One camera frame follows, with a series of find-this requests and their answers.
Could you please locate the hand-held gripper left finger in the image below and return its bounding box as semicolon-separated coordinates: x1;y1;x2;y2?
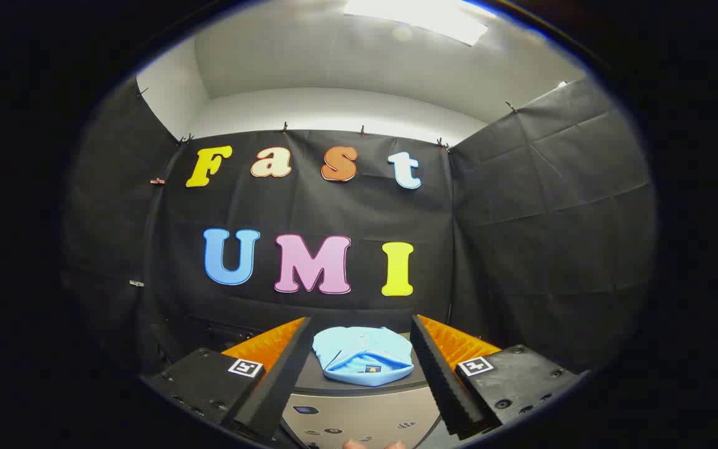
144;316;315;440

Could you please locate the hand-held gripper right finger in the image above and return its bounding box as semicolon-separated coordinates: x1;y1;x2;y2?
409;314;585;438

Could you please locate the black backdrop cloth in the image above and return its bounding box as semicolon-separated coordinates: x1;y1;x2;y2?
63;75;656;375

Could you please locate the grey cabinet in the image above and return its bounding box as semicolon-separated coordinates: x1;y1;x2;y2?
281;331;444;449

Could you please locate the light blue shirt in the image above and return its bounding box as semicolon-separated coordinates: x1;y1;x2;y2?
312;326;414;387

